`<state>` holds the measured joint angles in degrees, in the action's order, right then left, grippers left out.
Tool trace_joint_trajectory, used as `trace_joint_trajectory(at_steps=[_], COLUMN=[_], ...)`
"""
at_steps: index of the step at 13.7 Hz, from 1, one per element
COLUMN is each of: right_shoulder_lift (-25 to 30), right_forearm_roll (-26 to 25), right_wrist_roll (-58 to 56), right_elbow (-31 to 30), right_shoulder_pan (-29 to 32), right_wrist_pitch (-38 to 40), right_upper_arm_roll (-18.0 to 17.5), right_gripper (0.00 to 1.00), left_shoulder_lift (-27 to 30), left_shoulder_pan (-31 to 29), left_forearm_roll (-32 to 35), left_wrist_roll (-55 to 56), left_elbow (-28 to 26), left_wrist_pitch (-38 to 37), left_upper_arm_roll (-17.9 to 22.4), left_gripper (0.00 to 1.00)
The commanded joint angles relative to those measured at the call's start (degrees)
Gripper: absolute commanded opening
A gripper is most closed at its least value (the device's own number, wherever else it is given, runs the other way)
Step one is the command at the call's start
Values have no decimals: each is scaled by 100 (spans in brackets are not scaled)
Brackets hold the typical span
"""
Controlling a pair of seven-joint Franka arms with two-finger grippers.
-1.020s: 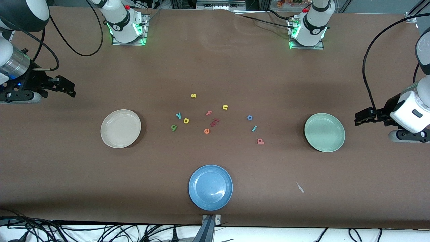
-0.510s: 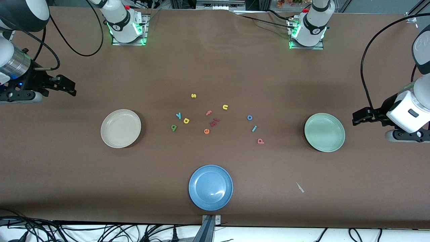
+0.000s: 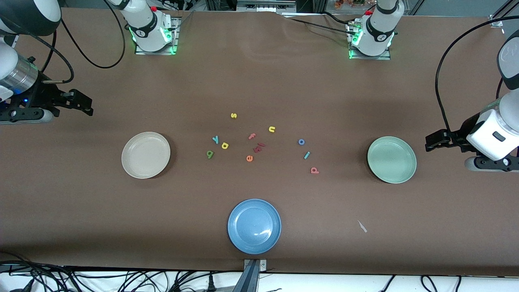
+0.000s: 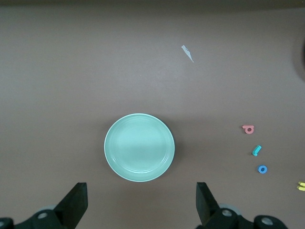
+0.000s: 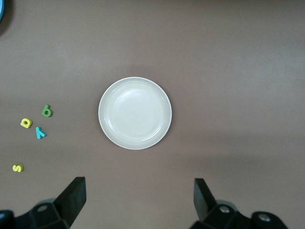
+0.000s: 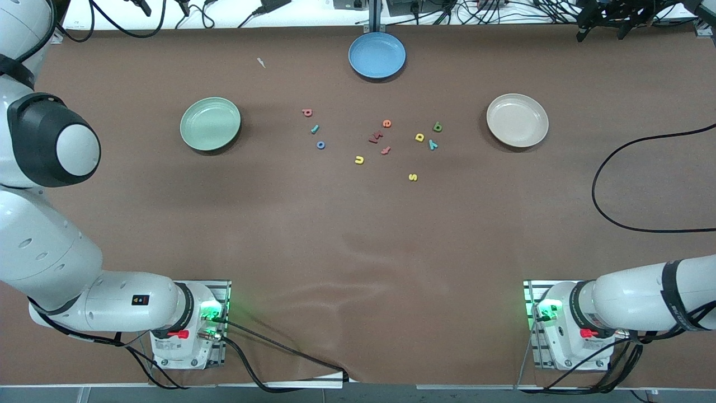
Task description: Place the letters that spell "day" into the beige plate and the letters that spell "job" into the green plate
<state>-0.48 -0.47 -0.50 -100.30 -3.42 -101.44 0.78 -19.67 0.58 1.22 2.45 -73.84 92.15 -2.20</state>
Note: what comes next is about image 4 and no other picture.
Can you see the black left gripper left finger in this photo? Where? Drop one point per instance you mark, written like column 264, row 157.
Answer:
column 76, row 202

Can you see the teal foam letter i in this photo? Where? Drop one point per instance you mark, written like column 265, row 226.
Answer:
column 256, row 150

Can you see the yellow foam letter n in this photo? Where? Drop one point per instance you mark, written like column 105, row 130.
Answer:
column 302, row 186

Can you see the pink foam letter p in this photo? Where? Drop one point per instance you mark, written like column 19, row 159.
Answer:
column 245, row 127

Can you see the pale green ceramic plate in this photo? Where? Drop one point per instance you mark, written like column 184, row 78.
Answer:
column 139, row 147

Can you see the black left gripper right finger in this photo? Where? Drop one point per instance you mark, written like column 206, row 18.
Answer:
column 206, row 205

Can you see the brown paper table cover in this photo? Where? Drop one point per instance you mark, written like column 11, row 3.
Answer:
column 71, row 71

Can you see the blue foam letter o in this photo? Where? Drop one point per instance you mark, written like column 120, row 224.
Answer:
column 259, row 169

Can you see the white paper scrap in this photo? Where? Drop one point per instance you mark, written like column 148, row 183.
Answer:
column 188, row 53

